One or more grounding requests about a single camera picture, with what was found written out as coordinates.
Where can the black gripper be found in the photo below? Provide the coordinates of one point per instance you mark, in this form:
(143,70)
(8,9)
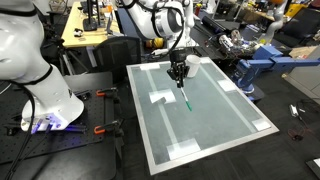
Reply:
(178,56)

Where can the white pen with green cap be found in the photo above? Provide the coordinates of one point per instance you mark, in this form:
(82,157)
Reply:
(184,95)

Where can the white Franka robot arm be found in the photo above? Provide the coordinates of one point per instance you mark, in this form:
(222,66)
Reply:
(50,96)

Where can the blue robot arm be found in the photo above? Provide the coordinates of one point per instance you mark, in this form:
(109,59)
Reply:
(266,56)

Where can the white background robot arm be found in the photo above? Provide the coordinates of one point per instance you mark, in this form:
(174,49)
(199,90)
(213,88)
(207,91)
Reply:
(278,20)

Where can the silver robotic hand device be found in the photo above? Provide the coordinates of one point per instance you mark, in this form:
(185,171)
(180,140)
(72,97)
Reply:
(226,40)

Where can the black mesh chair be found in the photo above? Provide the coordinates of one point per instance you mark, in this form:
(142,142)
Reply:
(116,56)

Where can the orange black bar clamp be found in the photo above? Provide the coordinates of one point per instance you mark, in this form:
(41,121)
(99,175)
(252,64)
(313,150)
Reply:
(99,129)
(100,93)

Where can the black monitor stand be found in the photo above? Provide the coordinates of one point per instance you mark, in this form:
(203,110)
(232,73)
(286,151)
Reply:
(90,21)

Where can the light wooden desk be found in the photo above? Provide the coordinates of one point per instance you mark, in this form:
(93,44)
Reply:
(76,36)

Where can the grey power adapter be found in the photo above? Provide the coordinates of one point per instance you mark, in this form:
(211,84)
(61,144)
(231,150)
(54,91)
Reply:
(294,110)

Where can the tan cardboard box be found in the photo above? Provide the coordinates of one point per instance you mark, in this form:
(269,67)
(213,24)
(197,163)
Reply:
(303,51)

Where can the black fabric office chair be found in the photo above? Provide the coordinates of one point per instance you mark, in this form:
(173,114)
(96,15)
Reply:
(303,26)

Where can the black camera tripod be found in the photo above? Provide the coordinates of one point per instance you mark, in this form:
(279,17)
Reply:
(53,43)

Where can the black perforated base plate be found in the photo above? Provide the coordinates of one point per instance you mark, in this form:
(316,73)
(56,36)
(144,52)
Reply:
(66,143)

